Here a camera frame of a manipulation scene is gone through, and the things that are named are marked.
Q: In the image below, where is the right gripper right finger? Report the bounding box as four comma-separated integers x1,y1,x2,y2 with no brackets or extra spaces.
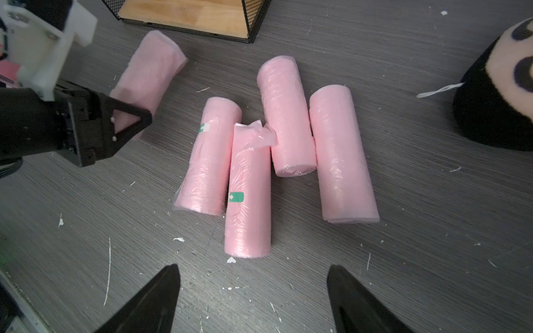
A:
327,265,413,333

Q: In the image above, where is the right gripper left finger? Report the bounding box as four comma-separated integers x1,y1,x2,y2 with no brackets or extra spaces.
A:
97,264,180,333

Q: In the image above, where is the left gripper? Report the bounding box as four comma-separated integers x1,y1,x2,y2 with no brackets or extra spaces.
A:
54,79,153,167

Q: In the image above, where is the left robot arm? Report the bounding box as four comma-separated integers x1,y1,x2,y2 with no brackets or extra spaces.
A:
1,1,152,177

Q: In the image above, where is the pink alarm clock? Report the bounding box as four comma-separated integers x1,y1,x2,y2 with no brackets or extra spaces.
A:
0,60,20,86

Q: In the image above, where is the cartoon boy plush doll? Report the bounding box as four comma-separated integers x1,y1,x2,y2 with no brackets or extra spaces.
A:
440,18,532,151

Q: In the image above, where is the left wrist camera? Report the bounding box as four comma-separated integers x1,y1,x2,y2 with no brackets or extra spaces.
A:
1,1,98,101

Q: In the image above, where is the wire and wood shelf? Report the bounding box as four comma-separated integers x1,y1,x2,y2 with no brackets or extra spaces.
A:
100,0,272,44

